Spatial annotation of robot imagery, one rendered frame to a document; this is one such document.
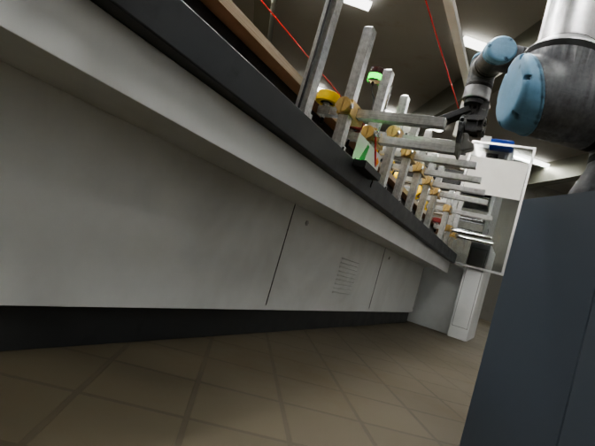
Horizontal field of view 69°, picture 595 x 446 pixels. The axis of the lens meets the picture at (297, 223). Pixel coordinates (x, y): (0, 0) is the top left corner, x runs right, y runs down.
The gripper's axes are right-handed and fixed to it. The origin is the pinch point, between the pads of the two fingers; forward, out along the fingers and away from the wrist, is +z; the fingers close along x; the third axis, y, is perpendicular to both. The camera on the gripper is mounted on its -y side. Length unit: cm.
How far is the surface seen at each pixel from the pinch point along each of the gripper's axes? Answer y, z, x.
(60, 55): -31, 30, -120
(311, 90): -29, 4, -57
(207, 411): -18, 82, -80
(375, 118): -21.6, -1.0, -26.7
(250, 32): -45, -6, -68
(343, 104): -30.6, -1.8, -33.7
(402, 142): -19.3, -2.0, -1.7
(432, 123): -3.3, -0.8, -26.6
